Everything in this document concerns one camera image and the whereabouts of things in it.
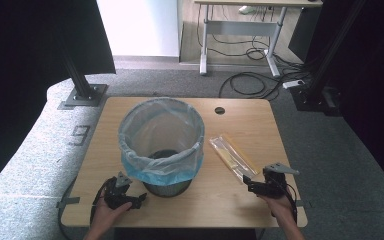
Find white panel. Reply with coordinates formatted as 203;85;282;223
95;0;182;58

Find black floor cables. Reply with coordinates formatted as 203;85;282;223
217;53;314;102

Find clear packet of wooden chopsticks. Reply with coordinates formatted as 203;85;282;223
208;133;260;184

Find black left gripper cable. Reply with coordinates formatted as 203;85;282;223
57;176;118;240

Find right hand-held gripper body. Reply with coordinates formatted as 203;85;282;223
255;162;301;200

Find black hanging desk cables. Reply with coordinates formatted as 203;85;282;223
195;3;272;62

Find person's left hand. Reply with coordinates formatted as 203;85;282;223
90;195;133;234

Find person's right hand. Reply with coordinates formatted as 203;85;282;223
258;193;296;219

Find white power strip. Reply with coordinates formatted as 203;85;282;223
282;79;306;90

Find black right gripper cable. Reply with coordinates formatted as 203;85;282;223
273;176;299;225

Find black curtain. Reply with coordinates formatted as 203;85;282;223
0;0;117;198
288;0;384;189

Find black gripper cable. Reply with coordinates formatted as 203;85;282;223
273;176;299;225
57;176;118;240

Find desk with white metal legs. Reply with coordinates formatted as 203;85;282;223
193;0;324;78

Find black mesh trash bin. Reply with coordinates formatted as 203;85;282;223
141;149;194;198

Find black metal stand with base plate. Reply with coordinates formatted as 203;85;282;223
57;46;110;111

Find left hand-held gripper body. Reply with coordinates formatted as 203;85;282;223
103;171;140;211

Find trash bin with blue bag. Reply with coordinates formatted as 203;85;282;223
117;96;206;187

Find black metal stand with dark base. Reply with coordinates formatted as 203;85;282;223
289;0;369;117

